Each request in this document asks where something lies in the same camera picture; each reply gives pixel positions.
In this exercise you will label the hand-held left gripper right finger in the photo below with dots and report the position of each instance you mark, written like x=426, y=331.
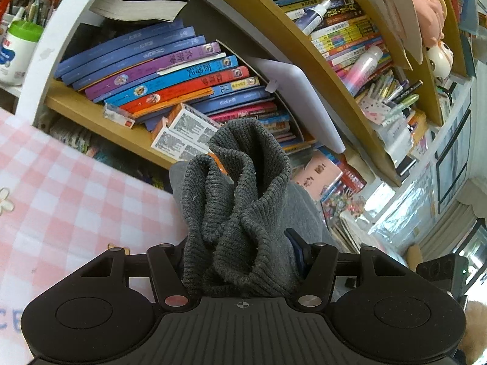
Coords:
x=296, y=247

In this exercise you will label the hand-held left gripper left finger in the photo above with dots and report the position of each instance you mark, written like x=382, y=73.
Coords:
x=163, y=270

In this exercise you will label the grey sweater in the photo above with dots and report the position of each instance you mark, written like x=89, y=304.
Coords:
x=236, y=197

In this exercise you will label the stack of newspapers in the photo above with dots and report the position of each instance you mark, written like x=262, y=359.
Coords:
x=354, y=232

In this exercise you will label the pink sticker tumbler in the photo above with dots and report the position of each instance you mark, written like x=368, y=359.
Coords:
x=315, y=175

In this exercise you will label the pink checked table mat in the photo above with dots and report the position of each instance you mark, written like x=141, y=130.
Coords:
x=76, y=197

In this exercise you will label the white tablet board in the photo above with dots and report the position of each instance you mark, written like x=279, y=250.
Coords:
x=304, y=99

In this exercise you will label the small red white box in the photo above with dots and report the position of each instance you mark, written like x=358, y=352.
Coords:
x=118, y=116

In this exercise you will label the white pen organizer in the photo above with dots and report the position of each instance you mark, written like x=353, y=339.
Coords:
x=380, y=110

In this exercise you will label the pink gradient bottle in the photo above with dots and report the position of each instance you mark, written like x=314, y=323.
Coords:
x=361, y=70

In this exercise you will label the row of blue purple books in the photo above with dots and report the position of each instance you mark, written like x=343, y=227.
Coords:
x=152, y=68

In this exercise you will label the row of colourful paperback books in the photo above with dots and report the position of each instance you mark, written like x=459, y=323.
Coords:
x=342, y=30

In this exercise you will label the white spray bottle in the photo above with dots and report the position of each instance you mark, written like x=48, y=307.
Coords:
x=312, y=17

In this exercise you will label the white wooden bookshelf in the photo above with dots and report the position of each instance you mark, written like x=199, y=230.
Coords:
x=57, y=45

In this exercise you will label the pink plush toy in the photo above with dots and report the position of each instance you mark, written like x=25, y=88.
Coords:
x=430, y=19

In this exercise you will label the thick paperback book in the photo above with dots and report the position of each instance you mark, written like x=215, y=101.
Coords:
x=140, y=9

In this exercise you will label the white green-lidded tub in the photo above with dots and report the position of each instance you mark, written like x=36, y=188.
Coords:
x=15, y=53

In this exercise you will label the bunch of pens and pencils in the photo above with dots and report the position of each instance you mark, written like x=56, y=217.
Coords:
x=34, y=7

